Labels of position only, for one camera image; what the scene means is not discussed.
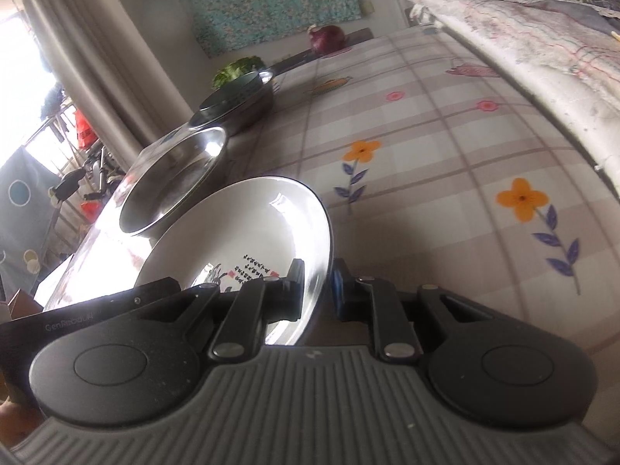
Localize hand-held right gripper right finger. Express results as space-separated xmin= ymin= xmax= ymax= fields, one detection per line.
xmin=331 ymin=258 xmax=481 ymax=363

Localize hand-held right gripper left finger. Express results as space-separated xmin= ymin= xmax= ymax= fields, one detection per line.
xmin=145 ymin=258 xmax=307 ymax=363

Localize white ceramic plate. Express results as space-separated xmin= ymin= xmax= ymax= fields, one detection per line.
xmin=131 ymin=177 xmax=335 ymax=347

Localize stainless steel plate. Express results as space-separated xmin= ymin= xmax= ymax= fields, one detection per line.
xmin=117 ymin=125 xmax=229 ymax=237

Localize stainless steel bowl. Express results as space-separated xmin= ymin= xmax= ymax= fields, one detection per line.
xmin=188 ymin=70 xmax=276 ymax=137

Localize person's left forearm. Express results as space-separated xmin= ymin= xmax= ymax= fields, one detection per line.
xmin=0 ymin=392 xmax=42 ymax=446

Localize brown box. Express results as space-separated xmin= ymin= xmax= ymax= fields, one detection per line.
xmin=0 ymin=289 xmax=45 ymax=321

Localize grey cloth with circles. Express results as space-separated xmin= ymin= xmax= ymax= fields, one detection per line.
xmin=0 ymin=148 xmax=61 ymax=301

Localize crumpled red plastic bag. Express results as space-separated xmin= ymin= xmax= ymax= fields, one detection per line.
xmin=80 ymin=200 xmax=105 ymax=226

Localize plaid printed tablecloth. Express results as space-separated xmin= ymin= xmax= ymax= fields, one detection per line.
xmin=43 ymin=26 xmax=620 ymax=364

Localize black padded seat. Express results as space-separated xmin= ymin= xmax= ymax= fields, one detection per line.
xmin=51 ymin=169 xmax=87 ymax=200

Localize folded stroller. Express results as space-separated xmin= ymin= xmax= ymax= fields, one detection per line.
xmin=82 ymin=148 xmax=127 ymax=189

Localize hanging red plastic bag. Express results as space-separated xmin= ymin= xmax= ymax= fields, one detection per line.
xmin=75 ymin=109 xmax=98 ymax=150

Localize hanging blue clothes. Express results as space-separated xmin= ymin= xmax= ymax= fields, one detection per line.
xmin=41 ymin=82 xmax=69 ymax=129

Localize napa cabbage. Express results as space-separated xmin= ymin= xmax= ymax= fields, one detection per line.
xmin=212 ymin=55 xmax=266 ymax=90

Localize red onion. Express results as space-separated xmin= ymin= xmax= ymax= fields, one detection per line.
xmin=310 ymin=24 xmax=348 ymax=54

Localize beige curtain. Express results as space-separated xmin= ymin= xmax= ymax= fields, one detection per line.
xmin=10 ymin=0 xmax=195 ymax=175

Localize white crocheted blanket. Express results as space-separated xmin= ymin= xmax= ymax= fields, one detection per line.
xmin=392 ymin=0 xmax=620 ymax=192

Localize teal floral wall cloth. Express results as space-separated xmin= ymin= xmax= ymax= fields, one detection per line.
xmin=167 ymin=0 xmax=364 ymax=56

